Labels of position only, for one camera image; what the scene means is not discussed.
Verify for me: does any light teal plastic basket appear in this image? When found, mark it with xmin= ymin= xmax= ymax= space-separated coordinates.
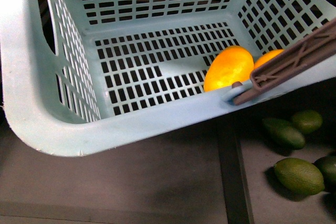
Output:
xmin=1 ymin=0 xmax=335 ymax=156

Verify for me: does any black wooden fruit tray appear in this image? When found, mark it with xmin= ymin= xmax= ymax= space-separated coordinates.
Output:
xmin=0 ymin=0 xmax=336 ymax=224

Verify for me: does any green lime upper right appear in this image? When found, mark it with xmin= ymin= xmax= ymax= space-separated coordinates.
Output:
xmin=291 ymin=110 xmax=323 ymax=134

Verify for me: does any yellow lemon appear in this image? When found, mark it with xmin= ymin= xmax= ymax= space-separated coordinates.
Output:
xmin=254 ymin=49 xmax=284 ymax=69

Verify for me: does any brown plastic basket handle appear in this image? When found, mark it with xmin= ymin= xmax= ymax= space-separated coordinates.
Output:
xmin=231 ymin=19 xmax=335 ymax=105

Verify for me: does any green lime front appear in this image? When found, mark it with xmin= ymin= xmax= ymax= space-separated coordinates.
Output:
xmin=273 ymin=157 xmax=325 ymax=196

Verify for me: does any green lime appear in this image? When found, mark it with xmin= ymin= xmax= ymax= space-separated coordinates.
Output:
xmin=291 ymin=110 xmax=323 ymax=134
xmin=273 ymin=157 xmax=325 ymax=196

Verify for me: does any green lime right edge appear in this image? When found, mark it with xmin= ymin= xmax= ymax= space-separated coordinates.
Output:
xmin=314 ymin=156 xmax=335 ymax=186

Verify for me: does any yellow orange mango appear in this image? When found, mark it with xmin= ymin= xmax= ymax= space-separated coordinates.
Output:
xmin=203 ymin=46 xmax=254 ymax=92

